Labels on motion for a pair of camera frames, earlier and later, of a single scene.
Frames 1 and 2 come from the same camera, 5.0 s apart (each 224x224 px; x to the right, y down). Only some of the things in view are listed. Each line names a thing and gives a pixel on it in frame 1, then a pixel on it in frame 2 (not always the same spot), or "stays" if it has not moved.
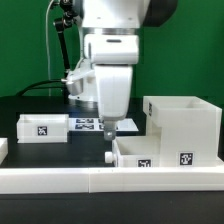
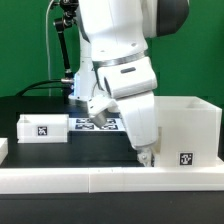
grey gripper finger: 110,129 -> 146,156
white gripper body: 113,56 -> 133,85
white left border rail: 4,149 stays
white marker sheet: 97,124 stays
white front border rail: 111,180 stays
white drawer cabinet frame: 189,129 stays
